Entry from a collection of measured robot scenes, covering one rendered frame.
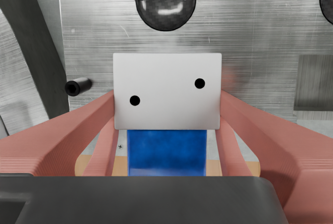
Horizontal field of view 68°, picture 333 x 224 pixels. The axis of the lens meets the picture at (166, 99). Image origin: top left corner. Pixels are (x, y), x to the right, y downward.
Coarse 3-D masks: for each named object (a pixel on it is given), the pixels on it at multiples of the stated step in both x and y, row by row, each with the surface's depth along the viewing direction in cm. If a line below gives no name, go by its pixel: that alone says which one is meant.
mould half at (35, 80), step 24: (0, 0) 20; (24, 0) 23; (0, 24) 20; (24, 24) 22; (0, 48) 21; (24, 48) 21; (48, 48) 24; (0, 72) 21; (24, 72) 21; (48, 72) 23; (0, 96) 22; (24, 96) 21; (48, 96) 22; (24, 120) 22
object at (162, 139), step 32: (128, 64) 11; (160, 64) 11; (192, 64) 11; (128, 96) 11; (160, 96) 11; (192, 96) 11; (128, 128) 12; (160, 128) 12; (192, 128) 12; (128, 160) 13; (160, 160) 13; (192, 160) 13
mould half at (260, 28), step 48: (96, 0) 16; (240, 0) 15; (288, 0) 14; (96, 48) 16; (144, 48) 16; (192, 48) 16; (240, 48) 15; (288, 48) 15; (96, 96) 17; (240, 96) 16; (288, 96) 16
